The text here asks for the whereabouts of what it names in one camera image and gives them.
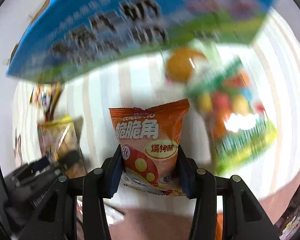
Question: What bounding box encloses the colourful candy green bag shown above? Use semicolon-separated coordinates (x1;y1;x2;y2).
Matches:
186;57;277;175

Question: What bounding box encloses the egg yolk snack packet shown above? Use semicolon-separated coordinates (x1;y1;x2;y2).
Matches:
165;46;209;83

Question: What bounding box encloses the striped white blanket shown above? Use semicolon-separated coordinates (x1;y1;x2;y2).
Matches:
13;10;300;217

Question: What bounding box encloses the yellow biscuit bag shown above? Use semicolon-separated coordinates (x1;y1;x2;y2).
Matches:
37;115;87;178

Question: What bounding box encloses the yellow panda snack bag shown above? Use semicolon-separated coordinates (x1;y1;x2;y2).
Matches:
30;82;62;115

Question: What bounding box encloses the blue cardboard milk box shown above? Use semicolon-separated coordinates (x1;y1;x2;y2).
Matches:
6;0;273;83

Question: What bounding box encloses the orange panda chips bag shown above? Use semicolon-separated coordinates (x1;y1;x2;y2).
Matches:
109;99;190;196

